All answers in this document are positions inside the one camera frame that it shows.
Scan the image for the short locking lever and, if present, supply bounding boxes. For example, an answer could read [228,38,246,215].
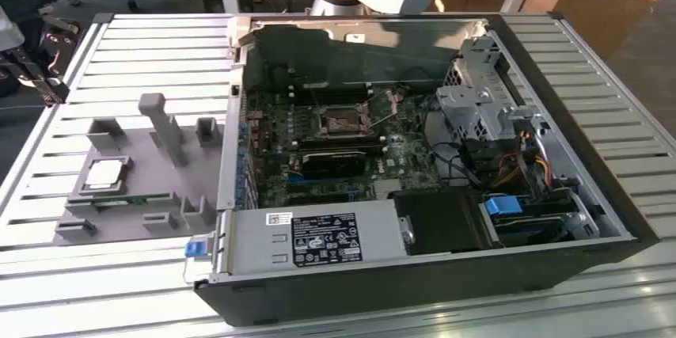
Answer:
[309,87,328,118]

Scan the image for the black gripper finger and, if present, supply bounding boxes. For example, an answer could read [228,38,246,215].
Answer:
[38,15,81,108]
[0,49,42,89]

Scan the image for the silver metal drive cage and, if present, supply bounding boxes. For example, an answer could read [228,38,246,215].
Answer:
[434,36,546,142]

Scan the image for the green RAM stick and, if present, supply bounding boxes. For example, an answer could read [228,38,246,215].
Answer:
[92,193,176,207]

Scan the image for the disk bay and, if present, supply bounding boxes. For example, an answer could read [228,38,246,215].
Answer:
[478,189,602,249]

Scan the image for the black RAM slots behind socket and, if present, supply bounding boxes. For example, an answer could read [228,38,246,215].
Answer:
[289,82,373,104]

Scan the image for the metal socket cover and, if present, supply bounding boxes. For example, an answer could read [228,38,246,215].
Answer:
[361,87,405,118]

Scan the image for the black expansion slot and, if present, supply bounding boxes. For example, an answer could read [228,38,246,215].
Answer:
[286,190,353,205]

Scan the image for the black graphics card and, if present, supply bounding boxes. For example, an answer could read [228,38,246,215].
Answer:
[298,150,369,181]

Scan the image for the silver card retention bracket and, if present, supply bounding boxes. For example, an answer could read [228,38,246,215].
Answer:
[226,17,266,63]

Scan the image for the small silver heat sink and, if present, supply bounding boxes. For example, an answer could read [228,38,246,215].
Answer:
[372,179,404,199]

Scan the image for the black open PC case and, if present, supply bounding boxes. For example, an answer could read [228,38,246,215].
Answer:
[192,11,662,328]

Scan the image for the black wire bundle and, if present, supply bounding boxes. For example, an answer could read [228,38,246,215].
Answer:
[425,138,490,189]

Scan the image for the yellow red wire bundle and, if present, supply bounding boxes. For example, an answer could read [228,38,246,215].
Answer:
[490,127,554,191]

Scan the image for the grey plastic parts rack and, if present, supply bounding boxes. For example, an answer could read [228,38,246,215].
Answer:
[52,92,226,249]

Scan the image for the black RAM slots beside card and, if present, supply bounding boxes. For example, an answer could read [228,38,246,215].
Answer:
[296,135,385,154]

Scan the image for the green motherboard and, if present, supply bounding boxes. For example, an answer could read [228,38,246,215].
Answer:
[245,86,445,208]

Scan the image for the blue case latch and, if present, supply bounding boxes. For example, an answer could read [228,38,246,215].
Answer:
[184,237,210,260]

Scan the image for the blue disk carrier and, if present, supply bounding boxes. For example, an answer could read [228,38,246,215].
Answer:
[482,193,524,221]

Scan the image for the silver CPU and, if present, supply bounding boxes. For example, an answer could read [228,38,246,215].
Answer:
[82,158,130,191]

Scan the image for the long locking lever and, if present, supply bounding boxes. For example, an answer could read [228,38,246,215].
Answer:
[368,103,409,134]

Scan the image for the silver power supply with label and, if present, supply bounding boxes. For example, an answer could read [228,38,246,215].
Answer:
[209,199,414,280]

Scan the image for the CPU socket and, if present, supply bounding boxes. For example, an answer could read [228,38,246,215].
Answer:
[313,105,372,138]

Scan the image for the wooden cabinet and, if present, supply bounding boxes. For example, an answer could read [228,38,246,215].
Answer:
[548,0,676,63]

